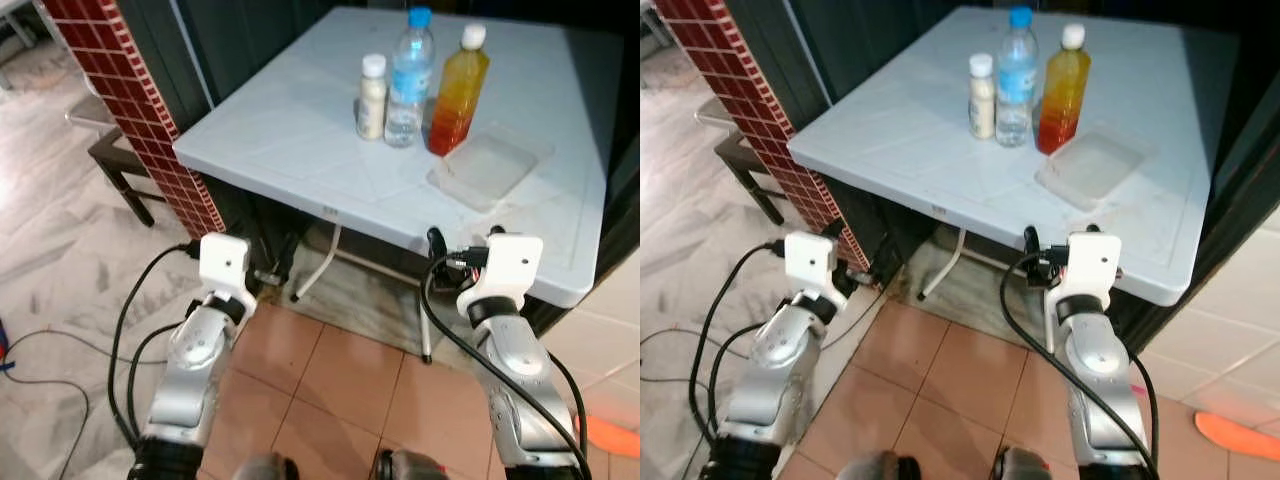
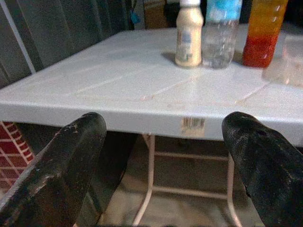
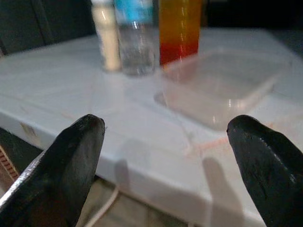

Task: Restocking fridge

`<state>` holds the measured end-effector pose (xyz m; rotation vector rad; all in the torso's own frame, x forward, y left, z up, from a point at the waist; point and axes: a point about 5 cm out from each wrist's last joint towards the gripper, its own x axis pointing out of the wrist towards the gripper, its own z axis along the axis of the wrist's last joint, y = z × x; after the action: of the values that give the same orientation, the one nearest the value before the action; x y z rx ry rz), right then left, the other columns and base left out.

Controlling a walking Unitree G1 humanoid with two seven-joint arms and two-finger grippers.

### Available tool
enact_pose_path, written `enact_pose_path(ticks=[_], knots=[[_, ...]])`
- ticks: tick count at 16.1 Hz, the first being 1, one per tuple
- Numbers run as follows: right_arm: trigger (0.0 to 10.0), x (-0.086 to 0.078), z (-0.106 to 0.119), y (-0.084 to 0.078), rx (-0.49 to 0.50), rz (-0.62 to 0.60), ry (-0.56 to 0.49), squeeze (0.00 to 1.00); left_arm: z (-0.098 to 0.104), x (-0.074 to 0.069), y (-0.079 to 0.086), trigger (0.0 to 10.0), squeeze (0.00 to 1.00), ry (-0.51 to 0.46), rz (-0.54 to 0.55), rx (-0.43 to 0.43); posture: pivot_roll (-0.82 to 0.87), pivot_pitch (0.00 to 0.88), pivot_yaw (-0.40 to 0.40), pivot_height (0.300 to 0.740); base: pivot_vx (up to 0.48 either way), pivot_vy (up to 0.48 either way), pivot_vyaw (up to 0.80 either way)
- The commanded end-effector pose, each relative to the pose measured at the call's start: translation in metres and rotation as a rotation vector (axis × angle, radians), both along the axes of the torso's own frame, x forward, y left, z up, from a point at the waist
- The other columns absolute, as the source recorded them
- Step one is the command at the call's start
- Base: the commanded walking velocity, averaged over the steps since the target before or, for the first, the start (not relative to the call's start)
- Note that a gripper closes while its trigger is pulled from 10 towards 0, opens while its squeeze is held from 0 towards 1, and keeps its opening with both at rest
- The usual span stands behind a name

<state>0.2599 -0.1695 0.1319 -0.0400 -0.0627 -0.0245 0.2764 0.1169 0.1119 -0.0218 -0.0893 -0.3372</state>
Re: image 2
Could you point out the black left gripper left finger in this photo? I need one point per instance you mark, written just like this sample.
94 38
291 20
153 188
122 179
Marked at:
59 165

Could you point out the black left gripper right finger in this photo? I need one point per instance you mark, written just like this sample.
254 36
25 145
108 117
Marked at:
267 170

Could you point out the cream bottle with white cap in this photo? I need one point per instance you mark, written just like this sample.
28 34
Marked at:
189 30

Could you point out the barcode sticker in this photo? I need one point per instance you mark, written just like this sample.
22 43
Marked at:
193 126

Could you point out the clear plastic container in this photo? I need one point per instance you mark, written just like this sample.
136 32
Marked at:
286 68

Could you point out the white plastic folding table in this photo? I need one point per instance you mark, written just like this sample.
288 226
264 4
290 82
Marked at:
118 78

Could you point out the dark grey curtain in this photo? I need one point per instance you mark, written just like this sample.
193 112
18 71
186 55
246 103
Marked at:
59 30

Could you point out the orange and red drink bottle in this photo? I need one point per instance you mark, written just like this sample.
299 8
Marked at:
260 35

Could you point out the clear bottle with blue label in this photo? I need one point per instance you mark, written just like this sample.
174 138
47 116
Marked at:
220 42

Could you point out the small blue tag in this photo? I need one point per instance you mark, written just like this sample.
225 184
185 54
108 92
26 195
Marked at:
135 16

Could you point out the brown cardboard box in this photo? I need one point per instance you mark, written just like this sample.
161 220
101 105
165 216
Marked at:
155 16

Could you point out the low red tiled wall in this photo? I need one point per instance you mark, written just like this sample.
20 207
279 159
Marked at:
11 153

